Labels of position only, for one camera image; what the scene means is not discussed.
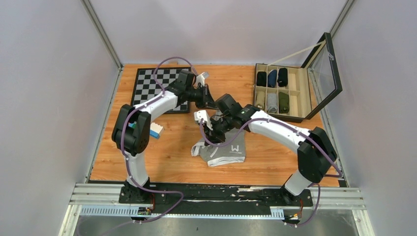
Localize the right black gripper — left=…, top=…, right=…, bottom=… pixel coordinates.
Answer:
left=203, top=115, right=234, bottom=147

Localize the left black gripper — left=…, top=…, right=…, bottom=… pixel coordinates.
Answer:
left=186, top=84, right=217, bottom=110

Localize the grey underwear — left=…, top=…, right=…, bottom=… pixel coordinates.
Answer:
left=267, top=93, right=278, bottom=113
left=191, top=129, right=246, bottom=167

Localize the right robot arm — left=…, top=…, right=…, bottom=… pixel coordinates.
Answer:
left=194, top=94, right=338, bottom=206

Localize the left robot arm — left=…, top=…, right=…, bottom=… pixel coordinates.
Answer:
left=112, top=70, right=215, bottom=203

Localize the beige rolled underwear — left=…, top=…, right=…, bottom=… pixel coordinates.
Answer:
left=255, top=91, right=266, bottom=110

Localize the grey rolled underwear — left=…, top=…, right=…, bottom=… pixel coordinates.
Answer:
left=267, top=93, right=278, bottom=113

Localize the navy rolled underwear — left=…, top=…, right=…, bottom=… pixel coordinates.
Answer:
left=267, top=69, right=277, bottom=88

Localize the black rolled underwear tall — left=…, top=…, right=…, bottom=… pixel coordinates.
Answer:
left=277, top=68, right=288, bottom=87

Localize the blue white block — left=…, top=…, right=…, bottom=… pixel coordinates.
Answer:
left=127, top=122, right=165, bottom=140

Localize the black white chessboard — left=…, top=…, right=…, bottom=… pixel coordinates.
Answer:
left=130, top=66, right=191, bottom=106

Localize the black compartment storage box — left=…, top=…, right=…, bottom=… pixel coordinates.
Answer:
left=252, top=32, right=343, bottom=123

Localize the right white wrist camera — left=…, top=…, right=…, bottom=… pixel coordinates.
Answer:
left=193, top=110, right=213, bottom=130

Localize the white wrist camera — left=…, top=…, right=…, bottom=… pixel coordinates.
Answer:
left=195, top=72, right=209, bottom=88
left=193, top=110, right=213, bottom=130

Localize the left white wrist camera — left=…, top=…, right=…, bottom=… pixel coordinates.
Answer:
left=195, top=72, right=209, bottom=88

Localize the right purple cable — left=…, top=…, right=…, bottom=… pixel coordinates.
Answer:
left=199, top=118, right=343, bottom=228

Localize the purple cable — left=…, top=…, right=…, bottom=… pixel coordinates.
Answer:
left=199, top=118, right=343, bottom=228
left=119, top=57, right=199, bottom=229

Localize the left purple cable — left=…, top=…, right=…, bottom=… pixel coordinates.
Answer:
left=119, top=57, right=199, bottom=229

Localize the left aluminium frame post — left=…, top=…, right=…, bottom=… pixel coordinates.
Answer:
left=81, top=0, right=123, bottom=71

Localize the aluminium frame post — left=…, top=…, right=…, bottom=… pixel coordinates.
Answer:
left=329, top=0, right=356, bottom=36
left=81, top=0, right=123, bottom=71

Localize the right aluminium frame post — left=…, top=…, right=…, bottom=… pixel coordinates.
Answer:
left=329, top=0, right=356, bottom=36

